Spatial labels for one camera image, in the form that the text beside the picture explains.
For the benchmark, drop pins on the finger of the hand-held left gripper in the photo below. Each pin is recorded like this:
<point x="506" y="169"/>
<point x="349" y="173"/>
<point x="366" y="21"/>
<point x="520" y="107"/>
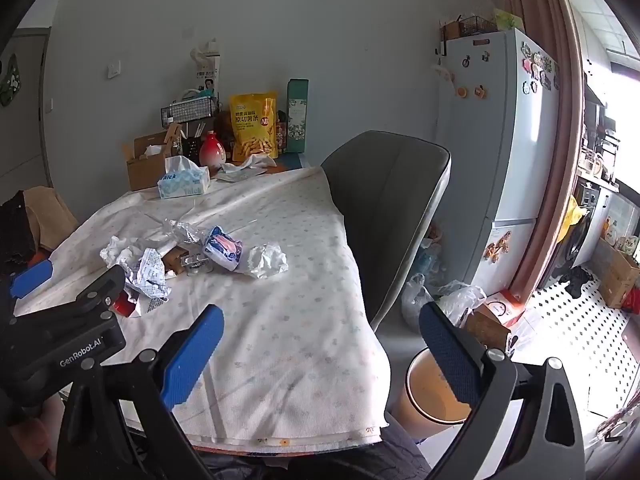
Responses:
<point x="30" y="277"/>
<point x="90" y="297"/>

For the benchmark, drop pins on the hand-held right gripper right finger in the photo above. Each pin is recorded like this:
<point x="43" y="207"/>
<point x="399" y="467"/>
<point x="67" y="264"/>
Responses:
<point x="450" y="355"/>

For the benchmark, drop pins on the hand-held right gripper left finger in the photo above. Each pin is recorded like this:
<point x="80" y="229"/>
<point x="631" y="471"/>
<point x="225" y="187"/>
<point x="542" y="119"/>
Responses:
<point x="192" y="355"/>

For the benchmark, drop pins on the red white carton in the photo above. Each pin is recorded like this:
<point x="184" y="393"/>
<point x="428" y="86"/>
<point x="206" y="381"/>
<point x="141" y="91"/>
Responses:
<point x="122" y="305"/>

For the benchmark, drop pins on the cream round trash bin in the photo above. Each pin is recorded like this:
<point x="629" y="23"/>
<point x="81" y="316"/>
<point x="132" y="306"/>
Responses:
<point x="425" y="390"/>

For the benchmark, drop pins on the small white tissue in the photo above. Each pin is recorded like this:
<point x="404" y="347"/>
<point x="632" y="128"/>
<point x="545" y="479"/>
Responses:
<point x="115" y="252"/>

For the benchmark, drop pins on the white blue-printed wrapper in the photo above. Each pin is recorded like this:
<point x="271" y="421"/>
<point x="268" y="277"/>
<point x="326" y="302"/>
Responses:
<point x="150" y="275"/>

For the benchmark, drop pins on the small brown cardboard box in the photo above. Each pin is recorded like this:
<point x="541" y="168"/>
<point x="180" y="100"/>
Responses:
<point x="172" y="260"/>

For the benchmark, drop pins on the silver blister pack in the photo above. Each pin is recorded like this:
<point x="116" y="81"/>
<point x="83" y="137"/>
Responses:
<point x="196" y="261"/>

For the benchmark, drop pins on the blue pink plastic packet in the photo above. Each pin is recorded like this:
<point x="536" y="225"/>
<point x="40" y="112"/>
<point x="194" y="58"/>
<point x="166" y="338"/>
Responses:
<point x="222" y="249"/>

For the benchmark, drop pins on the crushed clear plastic bottle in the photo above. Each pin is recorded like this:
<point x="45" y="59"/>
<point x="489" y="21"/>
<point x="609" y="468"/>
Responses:
<point x="182" y="232"/>

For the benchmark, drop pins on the large white tissue paper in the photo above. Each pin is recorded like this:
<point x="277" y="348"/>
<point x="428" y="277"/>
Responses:
<point x="267" y="260"/>

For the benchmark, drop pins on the person's left hand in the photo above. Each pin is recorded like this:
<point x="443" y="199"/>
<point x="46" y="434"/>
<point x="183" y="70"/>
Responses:
<point x="37" y="437"/>

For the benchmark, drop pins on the torn brown cardboard box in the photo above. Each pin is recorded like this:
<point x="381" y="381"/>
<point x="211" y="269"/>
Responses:
<point x="487" y="327"/>

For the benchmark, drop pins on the black cloth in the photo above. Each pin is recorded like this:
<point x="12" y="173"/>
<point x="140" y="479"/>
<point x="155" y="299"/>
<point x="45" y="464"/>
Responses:
<point x="17" y="225"/>

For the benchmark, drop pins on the tan jacket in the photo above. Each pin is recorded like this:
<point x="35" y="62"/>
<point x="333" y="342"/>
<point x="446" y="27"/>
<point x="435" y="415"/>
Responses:
<point x="50" y="215"/>

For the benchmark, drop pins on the white patterned tablecloth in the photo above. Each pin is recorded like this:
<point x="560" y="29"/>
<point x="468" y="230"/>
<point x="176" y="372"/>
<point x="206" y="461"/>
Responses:
<point x="280" y="320"/>

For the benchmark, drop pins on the pack of water bottles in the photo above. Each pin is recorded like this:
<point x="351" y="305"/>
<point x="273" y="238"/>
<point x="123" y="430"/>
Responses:
<point x="427" y="262"/>

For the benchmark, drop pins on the orange animal fridge magnets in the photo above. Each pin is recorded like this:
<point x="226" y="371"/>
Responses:
<point x="497" y="250"/>

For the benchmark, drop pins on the open brown cardboard box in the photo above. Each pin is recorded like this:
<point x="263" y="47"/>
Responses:
<point x="145" y="172"/>

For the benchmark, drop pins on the blue white tissue pack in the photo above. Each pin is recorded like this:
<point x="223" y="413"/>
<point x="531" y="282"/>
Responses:
<point x="182" y="185"/>

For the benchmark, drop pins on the black clothes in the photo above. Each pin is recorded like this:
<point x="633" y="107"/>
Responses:
<point x="575" y="280"/>

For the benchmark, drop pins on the grey upholstered chair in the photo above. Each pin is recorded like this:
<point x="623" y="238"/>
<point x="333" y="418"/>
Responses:
<point x="385" y="210"/>

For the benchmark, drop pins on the dark washing machine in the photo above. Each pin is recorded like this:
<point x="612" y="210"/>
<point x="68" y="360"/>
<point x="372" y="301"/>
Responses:
<point x="582" y="247"/>

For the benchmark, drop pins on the dark utensil holder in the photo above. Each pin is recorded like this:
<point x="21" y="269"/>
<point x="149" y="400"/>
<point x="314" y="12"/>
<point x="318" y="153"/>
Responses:
<point x="190" y="147"/>

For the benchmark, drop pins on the flat grey paper packet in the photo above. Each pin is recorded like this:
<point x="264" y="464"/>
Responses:
<point x="235" y="175"/>

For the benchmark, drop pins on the large brown cardboard box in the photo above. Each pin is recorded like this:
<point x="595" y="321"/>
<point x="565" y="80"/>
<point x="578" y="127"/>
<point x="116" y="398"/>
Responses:
<point x="617" y="275"/>

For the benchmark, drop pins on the red white vase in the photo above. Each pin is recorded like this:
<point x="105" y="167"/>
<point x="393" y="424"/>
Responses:
<point x="211" y="152"/>

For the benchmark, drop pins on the white refrigerator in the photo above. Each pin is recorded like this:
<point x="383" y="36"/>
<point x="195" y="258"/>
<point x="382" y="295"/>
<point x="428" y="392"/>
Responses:
<point x="495" y="160"/>

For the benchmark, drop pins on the crumpled white plastic bag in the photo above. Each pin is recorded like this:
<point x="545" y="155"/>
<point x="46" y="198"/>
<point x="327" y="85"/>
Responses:
<point x="255" y="161"/>

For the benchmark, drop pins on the yellow snack bag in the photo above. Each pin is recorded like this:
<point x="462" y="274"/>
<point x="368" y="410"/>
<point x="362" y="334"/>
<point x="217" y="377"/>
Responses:
<point x="252" y="130"/>

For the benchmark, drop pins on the red can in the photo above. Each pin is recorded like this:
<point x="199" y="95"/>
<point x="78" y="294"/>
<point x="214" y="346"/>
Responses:
<point x="280" y="137"/>

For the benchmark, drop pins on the tall white carton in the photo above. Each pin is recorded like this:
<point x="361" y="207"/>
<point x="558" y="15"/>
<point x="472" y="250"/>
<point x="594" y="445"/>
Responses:
<point x="207" y="75"/>

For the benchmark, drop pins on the tall green patterned box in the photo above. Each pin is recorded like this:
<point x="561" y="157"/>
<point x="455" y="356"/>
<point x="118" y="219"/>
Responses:
<point x="297" y="115"/>

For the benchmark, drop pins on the round orange fridge magnet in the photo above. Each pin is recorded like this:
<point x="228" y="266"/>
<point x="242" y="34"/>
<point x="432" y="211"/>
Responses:
<point x="461" y="92"/>

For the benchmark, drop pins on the orange figure fridge magnet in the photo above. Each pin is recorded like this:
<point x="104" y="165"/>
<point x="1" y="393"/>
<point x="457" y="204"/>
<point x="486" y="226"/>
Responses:
<point x="480" y="92"/>

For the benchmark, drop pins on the kitchen shelf rack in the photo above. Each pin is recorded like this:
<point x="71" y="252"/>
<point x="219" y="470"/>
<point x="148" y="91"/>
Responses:
<point x="600" y="135"/>

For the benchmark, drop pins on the cluster of fridge magnets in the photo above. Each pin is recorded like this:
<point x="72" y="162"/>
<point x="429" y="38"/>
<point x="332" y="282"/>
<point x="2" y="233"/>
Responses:
<point x="537" y="67"/>

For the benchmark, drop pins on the light green box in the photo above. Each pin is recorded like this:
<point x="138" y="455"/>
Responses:
<point x="510" y="20"/>

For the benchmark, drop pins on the green white wall decoration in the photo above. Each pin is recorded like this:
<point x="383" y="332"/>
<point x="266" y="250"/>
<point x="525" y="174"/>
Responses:
<point x="10" y="80"/>

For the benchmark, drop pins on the white wall switch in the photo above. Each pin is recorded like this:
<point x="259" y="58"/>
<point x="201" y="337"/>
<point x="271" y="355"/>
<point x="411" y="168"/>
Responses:
<point x="114" y="69"/>

